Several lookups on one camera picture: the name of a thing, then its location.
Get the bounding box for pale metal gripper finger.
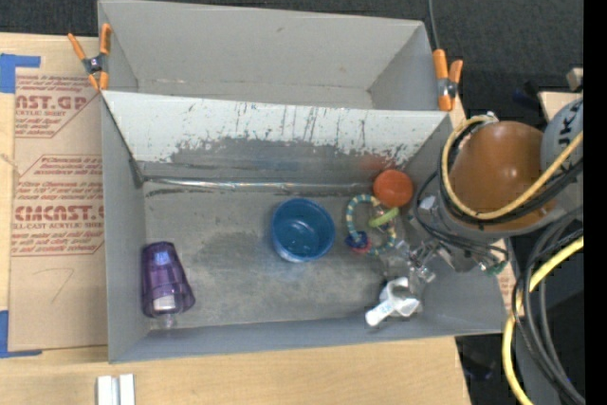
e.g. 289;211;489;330
408;265;437;296
406;244;433;267

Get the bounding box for white plastic scoop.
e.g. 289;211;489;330
364;276;424;327

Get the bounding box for orange ball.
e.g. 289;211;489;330
372;169;414;209

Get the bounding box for blue plastic cup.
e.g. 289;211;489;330
270;197;337;264

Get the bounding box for grey metal bin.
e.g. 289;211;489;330
97;0;511;364

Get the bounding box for purple clear plastic cup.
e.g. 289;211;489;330
140;241;196;319

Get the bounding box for brown cardboard board red print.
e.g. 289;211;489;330
0;31;111;358

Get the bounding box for striped ring toy with beads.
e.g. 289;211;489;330
344;193;404;258

